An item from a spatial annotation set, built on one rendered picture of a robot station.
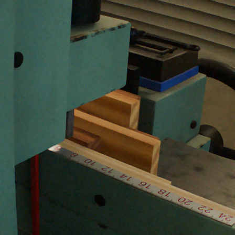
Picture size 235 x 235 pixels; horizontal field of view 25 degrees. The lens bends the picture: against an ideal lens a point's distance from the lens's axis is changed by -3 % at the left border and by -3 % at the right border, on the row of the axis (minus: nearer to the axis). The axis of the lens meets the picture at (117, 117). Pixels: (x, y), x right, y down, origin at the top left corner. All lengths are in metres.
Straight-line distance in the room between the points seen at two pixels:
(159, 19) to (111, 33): 3.63
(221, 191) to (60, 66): 0.26
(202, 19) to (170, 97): 3.28
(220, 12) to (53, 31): 3.49
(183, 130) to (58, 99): 0.34
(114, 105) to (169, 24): 3.51
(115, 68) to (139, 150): 0.09
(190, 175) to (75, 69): 0.20
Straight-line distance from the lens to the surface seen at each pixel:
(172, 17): 4.06
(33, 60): 0.39
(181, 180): 0.61
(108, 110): 0.61
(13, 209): 0.36
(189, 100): 0.72
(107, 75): 0.53
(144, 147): 0.55
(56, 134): 0.43
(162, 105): 0.66
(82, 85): 0.50
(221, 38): 3.89
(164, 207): 0.47
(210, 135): 0.87
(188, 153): 0.66
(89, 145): 0.57
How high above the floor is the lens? 1.20
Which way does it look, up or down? 24 degrees down
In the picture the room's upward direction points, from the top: 5 degrees clockwise
